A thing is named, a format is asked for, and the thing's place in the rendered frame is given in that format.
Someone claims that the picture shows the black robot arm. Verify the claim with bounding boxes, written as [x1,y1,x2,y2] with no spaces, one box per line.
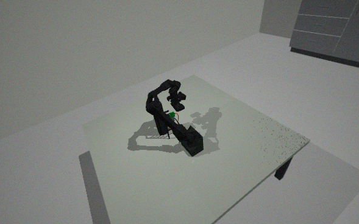
[146,79,196,143]

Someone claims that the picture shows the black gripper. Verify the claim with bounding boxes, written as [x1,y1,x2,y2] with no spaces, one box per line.
[167,95,185,112]

